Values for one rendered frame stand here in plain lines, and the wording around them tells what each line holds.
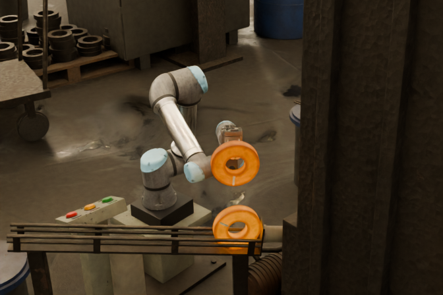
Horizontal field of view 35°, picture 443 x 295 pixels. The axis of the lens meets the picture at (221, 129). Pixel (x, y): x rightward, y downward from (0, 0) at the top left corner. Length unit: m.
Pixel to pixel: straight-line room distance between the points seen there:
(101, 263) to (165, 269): 0.46
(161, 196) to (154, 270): 0.36
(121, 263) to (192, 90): 0.70
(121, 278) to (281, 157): 1.77
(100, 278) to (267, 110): 2.25
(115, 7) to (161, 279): 2.61
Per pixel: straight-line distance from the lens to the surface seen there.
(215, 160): 2.21
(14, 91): 4.44
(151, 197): 3.00
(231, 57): 5.52
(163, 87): 2.65
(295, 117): 3.65
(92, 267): 2.74
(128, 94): 5.02
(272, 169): 4.00
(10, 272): 2.69
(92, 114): 4.77
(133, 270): 2.60
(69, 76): 5.27
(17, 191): 4.01
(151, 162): 2.92
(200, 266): 3.25
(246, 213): 2.25
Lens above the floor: 2.02
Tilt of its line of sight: 27 degrees down
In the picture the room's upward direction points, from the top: 1 degrees counter-clockwise
